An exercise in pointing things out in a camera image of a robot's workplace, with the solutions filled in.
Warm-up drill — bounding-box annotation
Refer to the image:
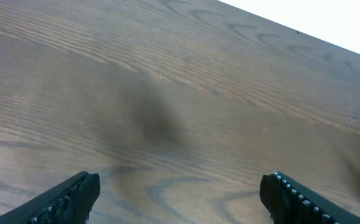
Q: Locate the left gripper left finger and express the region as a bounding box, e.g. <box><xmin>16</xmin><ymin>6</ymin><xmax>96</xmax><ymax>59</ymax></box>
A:
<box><xmin>0</xmin><ymin>171</ymin><xmax>101</xmax><ymax>224</ymax></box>

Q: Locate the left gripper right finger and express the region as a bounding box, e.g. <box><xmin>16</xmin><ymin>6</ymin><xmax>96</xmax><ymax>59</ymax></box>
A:
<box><xmin>259</xmin><ymin>172</ymin><xmax>360</xmax><ymax>224</ymax></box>

